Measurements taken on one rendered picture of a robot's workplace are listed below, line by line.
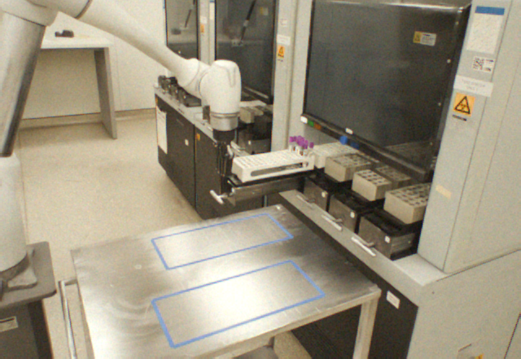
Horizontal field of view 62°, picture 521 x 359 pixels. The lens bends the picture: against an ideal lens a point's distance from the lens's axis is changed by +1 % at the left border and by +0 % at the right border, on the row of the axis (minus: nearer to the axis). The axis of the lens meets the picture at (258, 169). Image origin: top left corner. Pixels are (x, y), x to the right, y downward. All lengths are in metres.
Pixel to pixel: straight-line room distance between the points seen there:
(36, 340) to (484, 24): 1.37
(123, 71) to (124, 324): 4.15
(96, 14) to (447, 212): 1.01
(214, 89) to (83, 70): 3.58
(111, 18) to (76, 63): 3.65
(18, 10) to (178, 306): 0.83
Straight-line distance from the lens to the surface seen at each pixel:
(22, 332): 1.37
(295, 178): 1.56
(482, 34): 1.14
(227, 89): 1.34
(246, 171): 1.47
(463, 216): 1.22
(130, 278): 1.04
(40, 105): 4.90
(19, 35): 1.31
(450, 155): 1.20
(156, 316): 0.94
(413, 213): 1.30
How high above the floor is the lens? 1.44
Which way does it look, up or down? 23 degrees down
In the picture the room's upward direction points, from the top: 3 degrees clockwise
